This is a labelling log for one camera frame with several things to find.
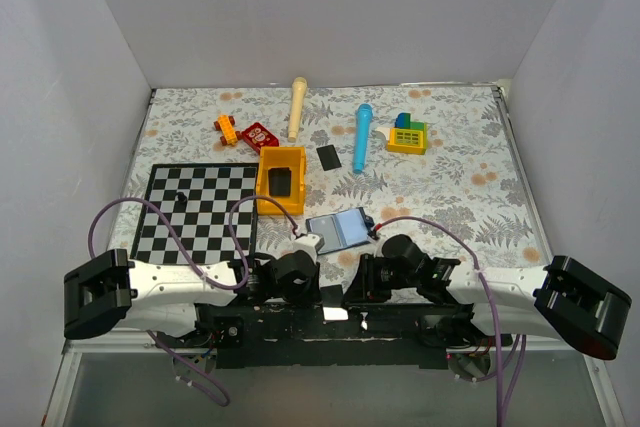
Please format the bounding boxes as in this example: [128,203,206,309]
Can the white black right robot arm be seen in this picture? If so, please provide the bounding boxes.
[343,234,632,360]

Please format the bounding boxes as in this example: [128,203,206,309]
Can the blue leather card holder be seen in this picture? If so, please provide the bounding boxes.
[306,207,375,255]

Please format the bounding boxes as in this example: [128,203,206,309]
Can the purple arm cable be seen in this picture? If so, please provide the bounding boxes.
[87,195,304,407]
[369,215,527,427]

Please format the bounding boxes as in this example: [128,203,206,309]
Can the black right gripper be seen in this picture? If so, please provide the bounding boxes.
[341,252,418,303]

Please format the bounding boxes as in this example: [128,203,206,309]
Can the cream toy microphone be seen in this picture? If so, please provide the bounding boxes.
[287,77,307,142]

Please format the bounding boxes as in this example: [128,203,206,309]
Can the yellow toy brick car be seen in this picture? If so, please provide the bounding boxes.
[214,114,241,146]

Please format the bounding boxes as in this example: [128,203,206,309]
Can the black VIP card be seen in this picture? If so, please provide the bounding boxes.
[320,284,348,322]

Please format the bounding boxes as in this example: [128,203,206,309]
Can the red owl toy block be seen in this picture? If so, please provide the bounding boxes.
[241,122,280,154]

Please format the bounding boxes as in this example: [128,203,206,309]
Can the black credit card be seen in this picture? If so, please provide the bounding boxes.
[316,145,342,171]

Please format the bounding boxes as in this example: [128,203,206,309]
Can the yellow green toy brick house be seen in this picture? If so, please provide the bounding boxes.
[374,113,429,155]

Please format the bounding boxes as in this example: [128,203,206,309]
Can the blue toy microphone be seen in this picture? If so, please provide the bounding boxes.
[352,104,373,174]

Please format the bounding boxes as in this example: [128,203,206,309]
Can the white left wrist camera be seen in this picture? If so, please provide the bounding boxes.
[293,233,324,263]

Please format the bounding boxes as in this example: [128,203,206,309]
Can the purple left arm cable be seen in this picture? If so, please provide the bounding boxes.
[87,195,304,407]

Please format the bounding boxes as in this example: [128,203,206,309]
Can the black silver chessboard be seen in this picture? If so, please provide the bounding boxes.
[145,163,259,265]

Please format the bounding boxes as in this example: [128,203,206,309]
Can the black chess piece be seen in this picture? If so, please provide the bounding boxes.
[175,192,188,205]

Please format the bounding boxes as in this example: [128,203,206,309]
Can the yellow plastic bin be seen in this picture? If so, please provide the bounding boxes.
[255,147,306,216]

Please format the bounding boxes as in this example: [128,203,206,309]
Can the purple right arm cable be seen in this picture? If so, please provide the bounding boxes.
[369,215,527,427]

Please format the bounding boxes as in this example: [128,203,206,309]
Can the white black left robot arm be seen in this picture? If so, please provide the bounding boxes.
[64,249,320,347]

